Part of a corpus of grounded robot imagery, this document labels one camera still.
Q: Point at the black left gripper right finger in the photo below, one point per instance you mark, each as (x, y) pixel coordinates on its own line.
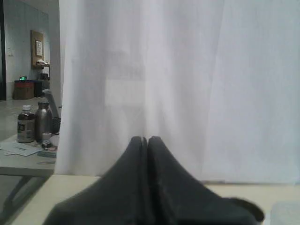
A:
(180, 199)

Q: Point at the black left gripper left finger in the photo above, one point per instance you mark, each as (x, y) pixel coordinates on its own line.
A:
(117, 198)

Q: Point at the wooden wall board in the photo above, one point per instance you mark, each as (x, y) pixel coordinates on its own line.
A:
(37, 49)

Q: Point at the steel thermos bottle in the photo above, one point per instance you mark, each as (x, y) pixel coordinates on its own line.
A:
(43, 120)

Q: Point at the white paper sheet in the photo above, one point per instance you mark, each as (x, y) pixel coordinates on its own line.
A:
(21, 149)

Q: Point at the white curtain backdrop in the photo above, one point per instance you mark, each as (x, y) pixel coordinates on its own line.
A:
(217, 80)

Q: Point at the white plastic tray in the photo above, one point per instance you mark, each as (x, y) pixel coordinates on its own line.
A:
(285, 213)

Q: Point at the small white jar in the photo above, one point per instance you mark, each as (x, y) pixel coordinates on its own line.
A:
(46, 137)

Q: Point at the cardboard box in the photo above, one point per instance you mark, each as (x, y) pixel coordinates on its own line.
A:
(23, 90)

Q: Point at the dark drink bottle white cap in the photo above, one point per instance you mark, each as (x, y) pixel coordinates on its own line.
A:
(26, 125)

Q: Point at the teal flat case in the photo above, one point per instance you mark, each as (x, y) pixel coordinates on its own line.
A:
(47, 154)

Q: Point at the grey side table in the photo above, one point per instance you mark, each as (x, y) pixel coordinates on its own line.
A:
(33, 171)

